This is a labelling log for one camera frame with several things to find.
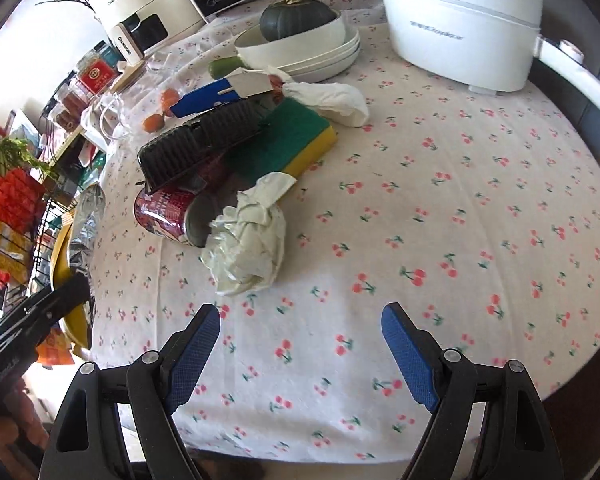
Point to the white shallow bowl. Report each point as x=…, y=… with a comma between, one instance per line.
x=347, y=47
x=340, y=71

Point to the red drink can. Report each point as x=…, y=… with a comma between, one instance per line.
x=160, y=210

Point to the blue and white carton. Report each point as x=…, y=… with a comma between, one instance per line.
x=200, y=100

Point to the white deep bowl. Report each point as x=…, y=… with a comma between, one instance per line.
x=300, y=50

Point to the glass jar with wooden lid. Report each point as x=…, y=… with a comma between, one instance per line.
x=130, y=75

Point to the dark green pumpkin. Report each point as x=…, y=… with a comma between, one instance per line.
x=295, y=20

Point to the green leafy plant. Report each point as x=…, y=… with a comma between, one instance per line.
x=22, y=155

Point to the cherry print tablecloth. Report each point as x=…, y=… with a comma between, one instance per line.
x=430, y=210

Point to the crumpled white tissue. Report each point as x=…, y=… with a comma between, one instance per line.
x=330, y=97

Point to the yellow bowl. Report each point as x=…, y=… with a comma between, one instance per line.
x=72, y=305

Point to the tangerine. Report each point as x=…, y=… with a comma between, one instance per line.
x=153, y=123
x=170, y=98

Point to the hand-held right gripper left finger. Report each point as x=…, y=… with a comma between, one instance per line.
x=195, y=355

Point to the red label glass jar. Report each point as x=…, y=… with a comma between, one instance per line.
x=96, y=77

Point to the silver foil bag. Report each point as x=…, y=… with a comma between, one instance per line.
x=86, y=220

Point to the green gourd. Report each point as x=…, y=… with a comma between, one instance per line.
x=225, y=66

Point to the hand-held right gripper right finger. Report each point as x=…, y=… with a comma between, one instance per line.
x=410, y=360

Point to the black ribbed plastic tray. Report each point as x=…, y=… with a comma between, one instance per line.
x=195, y=140

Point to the stack of orange packets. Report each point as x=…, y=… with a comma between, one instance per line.
x=5, y=220

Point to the pale tissue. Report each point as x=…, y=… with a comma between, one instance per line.
x=250, y=245

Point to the white electric cooking pot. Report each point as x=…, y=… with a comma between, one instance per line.
x=455, y=25

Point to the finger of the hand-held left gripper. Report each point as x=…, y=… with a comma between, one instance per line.
x=62, y=297

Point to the green and yellow sponge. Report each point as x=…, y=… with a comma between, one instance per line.
x=285, y=135

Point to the person's left hand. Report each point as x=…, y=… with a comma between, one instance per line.
x=10, y=430

